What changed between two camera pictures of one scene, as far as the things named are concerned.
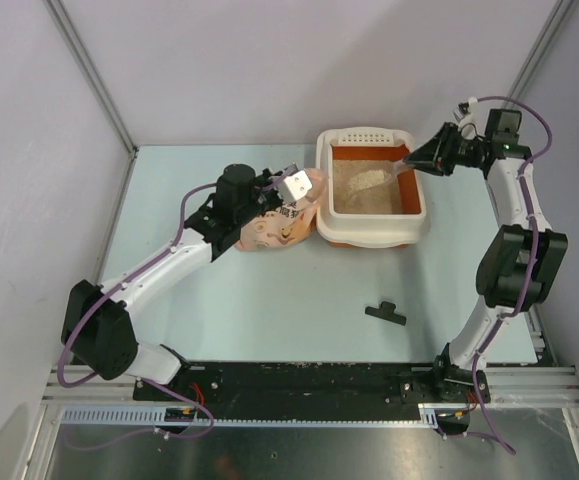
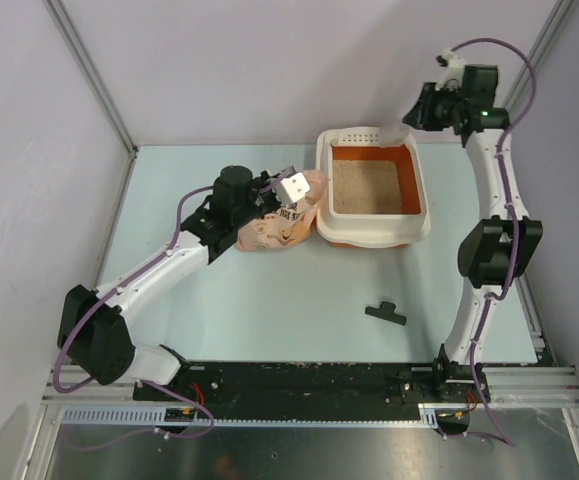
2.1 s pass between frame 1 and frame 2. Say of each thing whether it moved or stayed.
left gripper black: stayed
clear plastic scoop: moved
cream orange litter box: stayed
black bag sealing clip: stayed
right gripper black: moved
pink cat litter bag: stayed
